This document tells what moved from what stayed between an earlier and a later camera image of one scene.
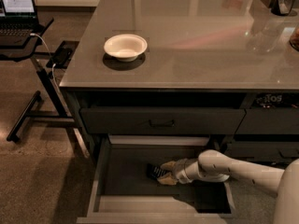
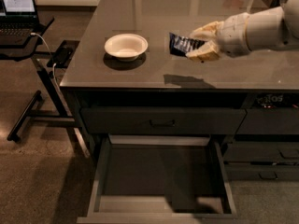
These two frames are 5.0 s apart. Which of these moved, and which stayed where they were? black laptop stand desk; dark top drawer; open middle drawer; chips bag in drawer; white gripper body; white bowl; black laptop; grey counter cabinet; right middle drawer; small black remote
Moved: white gripper body; small black remote
Stayed: dark top drawer; open middle drawer; right middle drawer; black laptop stand desk; chips bag in drawer; white bowl; black laptop; grey counter cabinet
